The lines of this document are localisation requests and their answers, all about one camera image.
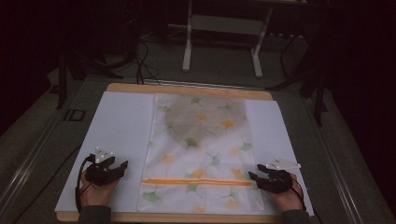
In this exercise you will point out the white metal stand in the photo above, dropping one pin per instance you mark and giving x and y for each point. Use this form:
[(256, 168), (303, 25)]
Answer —
[(224, 25)]

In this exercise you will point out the floral white cloth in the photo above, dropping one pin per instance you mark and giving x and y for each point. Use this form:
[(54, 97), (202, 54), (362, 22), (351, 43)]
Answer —
[(202, 174)]

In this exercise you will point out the metal floor rail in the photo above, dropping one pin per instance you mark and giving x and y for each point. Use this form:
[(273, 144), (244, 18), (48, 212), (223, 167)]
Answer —
[(333, 161), (25, 169)]

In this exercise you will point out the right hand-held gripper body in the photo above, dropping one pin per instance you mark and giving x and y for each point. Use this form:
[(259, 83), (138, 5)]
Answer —
[(277, 180)]

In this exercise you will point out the person's right hand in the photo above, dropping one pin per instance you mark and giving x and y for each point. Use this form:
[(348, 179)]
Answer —
[(289, 197)]

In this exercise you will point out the black stand legs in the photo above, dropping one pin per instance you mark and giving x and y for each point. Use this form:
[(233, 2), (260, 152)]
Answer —
[(81, 67)]

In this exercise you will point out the white table mat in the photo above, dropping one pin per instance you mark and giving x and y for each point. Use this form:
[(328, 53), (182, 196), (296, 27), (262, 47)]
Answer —
[(124, 130)]

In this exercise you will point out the person's left hand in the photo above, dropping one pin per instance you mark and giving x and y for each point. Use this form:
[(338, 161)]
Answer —
[(96, 194)]

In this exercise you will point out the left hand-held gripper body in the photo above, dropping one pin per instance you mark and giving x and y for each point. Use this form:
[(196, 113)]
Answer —
[(99, 175)]

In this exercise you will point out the black floor socket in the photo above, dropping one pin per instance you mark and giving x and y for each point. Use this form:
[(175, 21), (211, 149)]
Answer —
[(74, 114)]

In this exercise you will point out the black tripod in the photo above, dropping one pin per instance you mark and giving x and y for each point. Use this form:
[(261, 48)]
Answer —
[(314, 81)]

